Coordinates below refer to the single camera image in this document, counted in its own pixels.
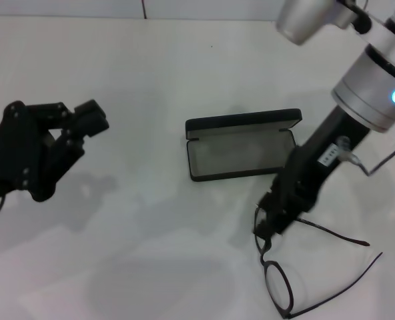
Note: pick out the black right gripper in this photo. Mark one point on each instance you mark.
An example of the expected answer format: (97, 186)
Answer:
(311, 173)

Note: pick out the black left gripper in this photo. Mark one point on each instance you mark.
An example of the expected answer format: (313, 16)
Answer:
(14, 156)

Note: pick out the black glasses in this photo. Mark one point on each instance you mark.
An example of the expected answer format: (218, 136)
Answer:
(263, 259)

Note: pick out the black glasses case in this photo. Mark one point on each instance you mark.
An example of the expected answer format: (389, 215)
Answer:
(241, 156)

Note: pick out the right gripper silver plug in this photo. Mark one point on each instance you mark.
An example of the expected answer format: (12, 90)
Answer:
(343, 145)

